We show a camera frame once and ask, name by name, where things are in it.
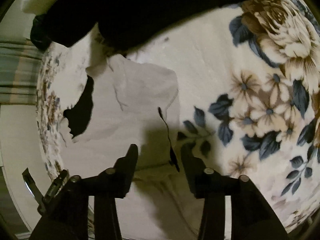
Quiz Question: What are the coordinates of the cream white garment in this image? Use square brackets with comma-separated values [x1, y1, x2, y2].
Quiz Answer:
[58, 54, 226, 240]

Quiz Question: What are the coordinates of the striped green curtain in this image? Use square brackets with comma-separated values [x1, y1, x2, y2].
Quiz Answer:
[1, 39, 43, 105]

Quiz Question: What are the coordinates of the floral cream bed blanket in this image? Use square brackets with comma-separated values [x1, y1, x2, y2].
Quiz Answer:
[36, 0, 319, 232]

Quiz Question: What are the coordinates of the dark green duvet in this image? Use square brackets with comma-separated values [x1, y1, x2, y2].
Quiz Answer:
[30, 0, 247, 51]

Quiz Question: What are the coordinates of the black garment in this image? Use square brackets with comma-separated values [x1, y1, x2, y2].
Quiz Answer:
[63, 76, 94, 139]

